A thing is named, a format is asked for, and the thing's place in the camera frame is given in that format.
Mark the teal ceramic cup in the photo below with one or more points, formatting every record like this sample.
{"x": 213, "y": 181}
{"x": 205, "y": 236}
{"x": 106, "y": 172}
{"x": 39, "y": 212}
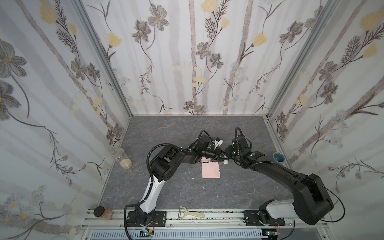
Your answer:
{"x": 278, "y": 158}

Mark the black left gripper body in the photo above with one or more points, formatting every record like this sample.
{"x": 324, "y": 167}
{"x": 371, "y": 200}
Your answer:
{"x": 213, "y": 153}

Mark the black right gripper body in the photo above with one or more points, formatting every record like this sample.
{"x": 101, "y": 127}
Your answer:
{"x": 229, "y": 151}

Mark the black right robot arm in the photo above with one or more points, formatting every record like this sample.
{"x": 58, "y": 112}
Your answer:
{"x": 311, "y": 200}

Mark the cream vegetable peeler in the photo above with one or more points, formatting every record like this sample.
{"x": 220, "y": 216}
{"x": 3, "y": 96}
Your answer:
{"x": 184, "y": 212}

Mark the pink paper envelope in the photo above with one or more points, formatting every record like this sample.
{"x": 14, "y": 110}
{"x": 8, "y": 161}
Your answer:
{"x": 210, "y": 170}

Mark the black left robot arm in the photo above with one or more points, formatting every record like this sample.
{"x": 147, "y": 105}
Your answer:
{"x": 162, "y": 162}

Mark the aluminium mounting rail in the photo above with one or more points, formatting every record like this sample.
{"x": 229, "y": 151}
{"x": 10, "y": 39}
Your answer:
{"x": 221, "y": 224}

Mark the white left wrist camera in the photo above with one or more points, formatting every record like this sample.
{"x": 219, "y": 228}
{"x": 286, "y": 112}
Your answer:
{"x": 217, "y": 142}

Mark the amber jar with black lid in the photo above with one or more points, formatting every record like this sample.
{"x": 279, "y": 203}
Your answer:
{"x": 103, "y": 213}

